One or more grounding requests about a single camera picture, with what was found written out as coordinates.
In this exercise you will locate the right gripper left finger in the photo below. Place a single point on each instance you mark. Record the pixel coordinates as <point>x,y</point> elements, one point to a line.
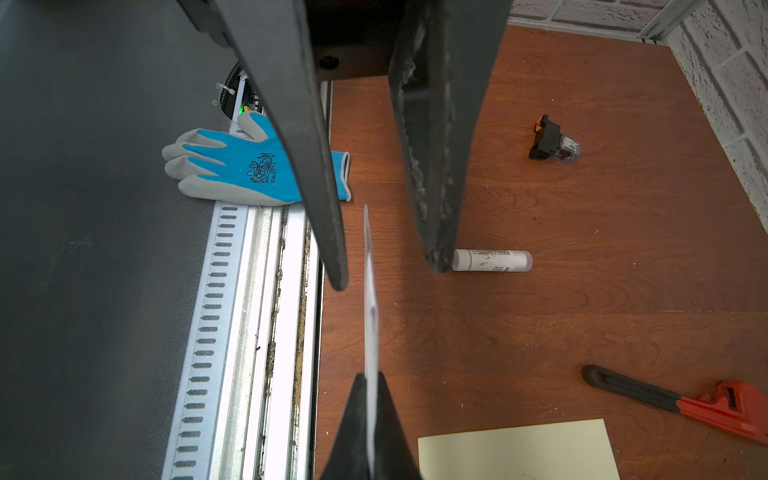
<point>348,459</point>

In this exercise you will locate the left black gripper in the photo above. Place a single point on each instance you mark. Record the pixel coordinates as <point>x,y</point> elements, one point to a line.
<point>439,72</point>

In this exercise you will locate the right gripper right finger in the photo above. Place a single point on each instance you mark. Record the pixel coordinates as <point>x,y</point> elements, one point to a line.
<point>394,459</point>

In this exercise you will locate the white letter with blue border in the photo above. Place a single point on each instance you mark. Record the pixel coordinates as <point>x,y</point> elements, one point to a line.
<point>371,339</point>

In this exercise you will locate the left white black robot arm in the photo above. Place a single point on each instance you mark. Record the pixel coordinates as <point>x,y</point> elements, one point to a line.
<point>237,96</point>

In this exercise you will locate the cream yellow envelope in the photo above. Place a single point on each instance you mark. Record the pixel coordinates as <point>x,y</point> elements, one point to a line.
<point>564,450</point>

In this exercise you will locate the blue grey work glove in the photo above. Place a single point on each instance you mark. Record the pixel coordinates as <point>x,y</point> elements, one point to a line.
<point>249,167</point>

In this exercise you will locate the small black clear plug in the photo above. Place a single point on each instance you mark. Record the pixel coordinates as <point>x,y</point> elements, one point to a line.
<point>551,143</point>

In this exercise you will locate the white glue stick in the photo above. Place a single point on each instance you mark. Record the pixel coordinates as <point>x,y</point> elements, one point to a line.
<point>472,260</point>

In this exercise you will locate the red black pipe wrench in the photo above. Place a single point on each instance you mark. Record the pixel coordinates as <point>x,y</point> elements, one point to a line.
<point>735,407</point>

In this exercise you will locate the aluminium front rail frame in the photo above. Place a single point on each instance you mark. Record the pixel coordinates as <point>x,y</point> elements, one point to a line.
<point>247,401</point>

